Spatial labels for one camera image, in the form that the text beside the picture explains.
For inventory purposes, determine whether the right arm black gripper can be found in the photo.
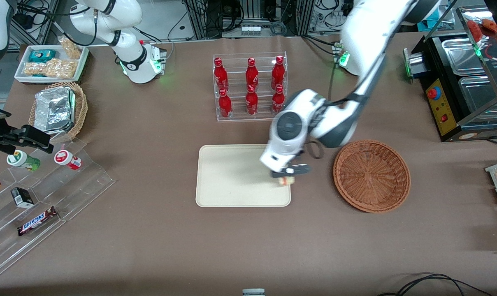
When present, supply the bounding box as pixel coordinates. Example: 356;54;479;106
0;123;54;155

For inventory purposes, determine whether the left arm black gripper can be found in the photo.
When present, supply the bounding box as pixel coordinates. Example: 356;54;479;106
272;161;312;179

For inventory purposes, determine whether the tan wicker basket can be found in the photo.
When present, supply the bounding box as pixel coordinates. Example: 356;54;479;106
28;81;88;143

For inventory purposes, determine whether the beige plastic serving tray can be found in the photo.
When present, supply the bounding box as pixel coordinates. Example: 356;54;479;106
195;144;291;208

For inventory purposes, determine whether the white rectangular snack tray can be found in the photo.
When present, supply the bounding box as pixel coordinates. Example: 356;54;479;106
14;44;89;85

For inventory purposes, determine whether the brown wicker basket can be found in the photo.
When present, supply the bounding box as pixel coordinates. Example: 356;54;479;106
333;140;411;213

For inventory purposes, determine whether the silver foil packet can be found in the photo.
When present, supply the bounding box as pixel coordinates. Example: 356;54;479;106
35;87;74;125
33;117;76;135

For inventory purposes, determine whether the green snack cup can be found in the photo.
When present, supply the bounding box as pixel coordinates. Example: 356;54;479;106
7;150;41;172

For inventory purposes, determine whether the red snack cup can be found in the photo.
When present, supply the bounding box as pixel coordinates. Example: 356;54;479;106
54;149;83;171

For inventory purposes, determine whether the small black barcode box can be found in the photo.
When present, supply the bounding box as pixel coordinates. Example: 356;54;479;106
11;187;35;209

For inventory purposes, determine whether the clear acrylic stepped display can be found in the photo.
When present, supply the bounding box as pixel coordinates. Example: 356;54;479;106
0;138;116;278

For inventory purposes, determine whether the clear bag of peanuts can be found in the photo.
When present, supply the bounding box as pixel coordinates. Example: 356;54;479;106
23;61;47;77
58;36;83;60
43;58;77;79

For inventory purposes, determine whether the red cola bottle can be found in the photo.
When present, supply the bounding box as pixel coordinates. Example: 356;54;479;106
218;88;232;119
245;58;259;92
271;55;285;90
214;58;228;92
272;84;286;116
245;84;259;116

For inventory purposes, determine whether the clear acrylic bottle rack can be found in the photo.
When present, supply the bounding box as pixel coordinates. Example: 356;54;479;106
213;51;288;122

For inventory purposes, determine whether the Snickers chocolate bar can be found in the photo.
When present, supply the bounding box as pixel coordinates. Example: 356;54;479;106
17;206;59;237

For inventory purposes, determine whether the teal snack packet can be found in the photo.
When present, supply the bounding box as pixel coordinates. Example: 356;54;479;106
28;49;57;63

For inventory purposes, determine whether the black food warmer appliance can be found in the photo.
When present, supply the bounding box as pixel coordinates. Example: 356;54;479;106
403;5;497;143

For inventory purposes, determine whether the steel warmer pan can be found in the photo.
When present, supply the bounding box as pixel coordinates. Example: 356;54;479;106
458;75;497;115
441;38;487;77

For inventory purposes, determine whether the teal cardboard box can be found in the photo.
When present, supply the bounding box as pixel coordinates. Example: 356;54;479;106
416;16;441;32

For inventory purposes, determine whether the red food in warmer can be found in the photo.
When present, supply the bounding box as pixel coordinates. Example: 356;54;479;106
467;17;497;46

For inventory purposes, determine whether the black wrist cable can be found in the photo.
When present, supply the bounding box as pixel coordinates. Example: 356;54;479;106
306;53;358;161

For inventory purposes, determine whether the black base cable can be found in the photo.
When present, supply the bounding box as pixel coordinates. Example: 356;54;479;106
301;35;340;56

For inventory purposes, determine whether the black floor cable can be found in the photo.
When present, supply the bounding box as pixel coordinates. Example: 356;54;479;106
378;273;495;296

